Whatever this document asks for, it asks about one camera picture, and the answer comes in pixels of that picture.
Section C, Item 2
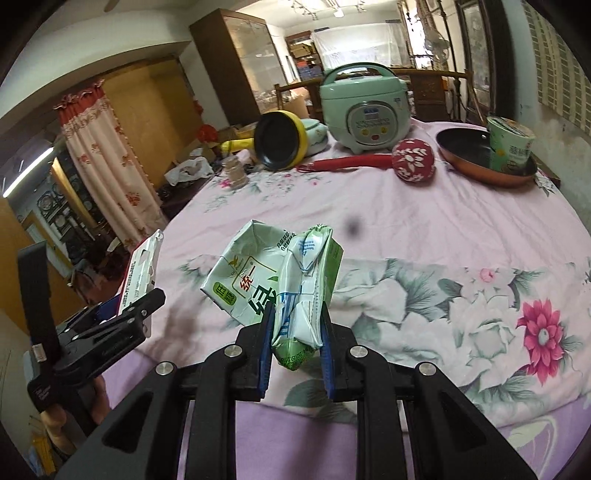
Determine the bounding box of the white red small carton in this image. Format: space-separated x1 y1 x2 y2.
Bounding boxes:
117 229 165 345

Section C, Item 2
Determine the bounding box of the left hand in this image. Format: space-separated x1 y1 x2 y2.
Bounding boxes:
38 375 112 458

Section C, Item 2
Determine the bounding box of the pink floral tablecloth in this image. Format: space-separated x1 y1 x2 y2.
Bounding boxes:
105 162 590 479

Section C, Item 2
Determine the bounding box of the floral pink curtain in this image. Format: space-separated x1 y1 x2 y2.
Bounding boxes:
54 82 167 251

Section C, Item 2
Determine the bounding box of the white plastic bag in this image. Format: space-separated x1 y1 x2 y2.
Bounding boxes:
164 156 214 186

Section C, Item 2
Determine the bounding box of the clear glass jar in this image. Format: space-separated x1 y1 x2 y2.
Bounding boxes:
222 155 249 189

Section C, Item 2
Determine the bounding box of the copper frying pan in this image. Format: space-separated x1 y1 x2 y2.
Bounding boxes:
436 127 538 188

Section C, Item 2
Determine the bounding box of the green instant noodle cup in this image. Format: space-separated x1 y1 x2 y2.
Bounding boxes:
487 116 535 174

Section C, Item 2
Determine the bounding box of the yellow small frying pan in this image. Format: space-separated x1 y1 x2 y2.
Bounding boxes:
221 110 308 171

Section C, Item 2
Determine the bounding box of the white ceramic lidded dish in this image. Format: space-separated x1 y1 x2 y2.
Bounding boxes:
301 118 329 157

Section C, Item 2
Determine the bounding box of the mint green rice cooker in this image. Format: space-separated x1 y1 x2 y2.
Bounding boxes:
320 62 412 154

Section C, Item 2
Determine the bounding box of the glass display cabinet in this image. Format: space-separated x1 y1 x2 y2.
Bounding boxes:
189 9 287 125

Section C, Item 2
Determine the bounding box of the standing fan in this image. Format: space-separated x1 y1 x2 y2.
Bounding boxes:
424 26 450 70

